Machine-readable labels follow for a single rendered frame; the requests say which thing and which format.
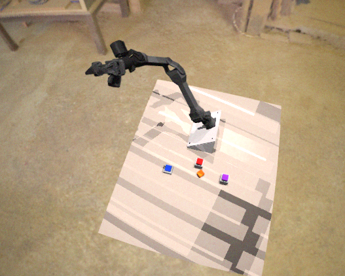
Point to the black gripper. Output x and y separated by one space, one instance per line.
115 67

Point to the red button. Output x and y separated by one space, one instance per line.
199 163

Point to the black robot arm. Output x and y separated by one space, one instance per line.
177 75

